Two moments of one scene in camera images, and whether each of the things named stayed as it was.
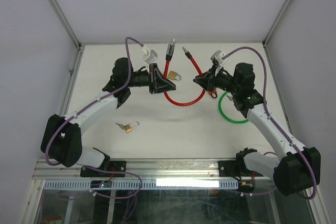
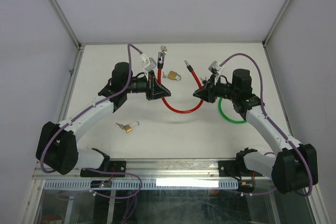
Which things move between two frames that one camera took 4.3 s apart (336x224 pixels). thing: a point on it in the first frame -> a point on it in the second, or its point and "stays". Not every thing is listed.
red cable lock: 170,50 -> 160,60
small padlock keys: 121,126 stays
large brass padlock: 173,75 stays
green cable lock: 220,108 stays
